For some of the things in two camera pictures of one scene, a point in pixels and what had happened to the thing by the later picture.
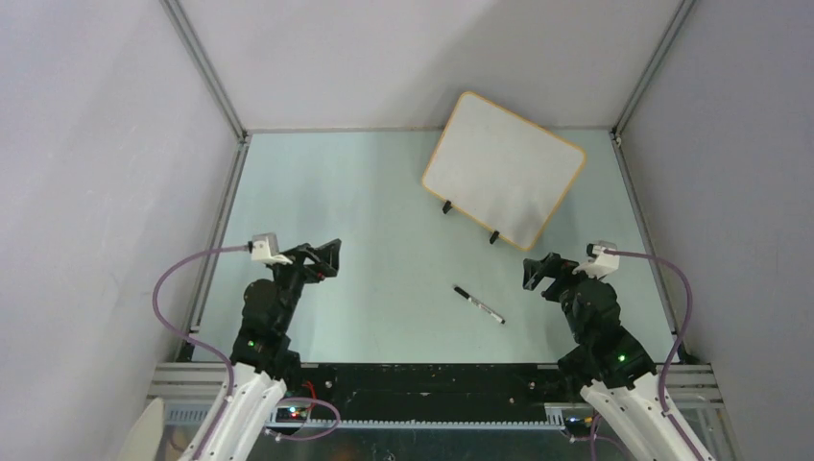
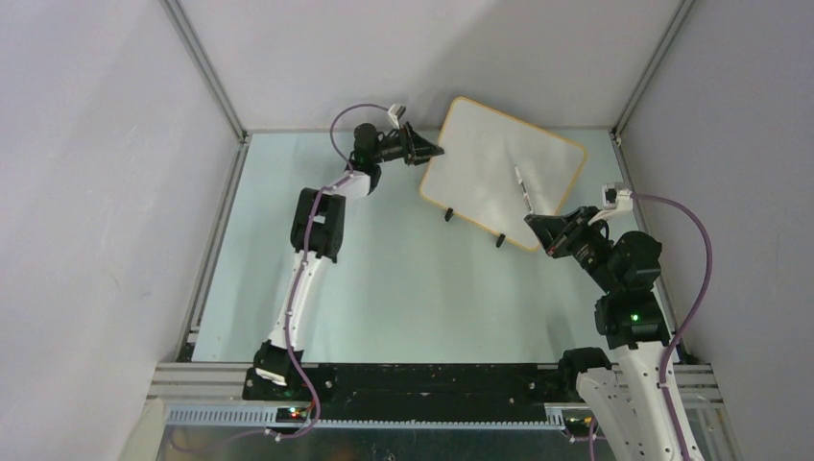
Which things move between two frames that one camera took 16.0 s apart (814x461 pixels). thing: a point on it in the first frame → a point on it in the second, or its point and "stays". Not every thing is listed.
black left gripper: [325, 255] → [416, 150]
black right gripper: [536, 270] → [547, 228]
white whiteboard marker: [480, 304] → [523, 190]
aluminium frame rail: [208, 71] stays
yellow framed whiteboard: [503, 172] stays
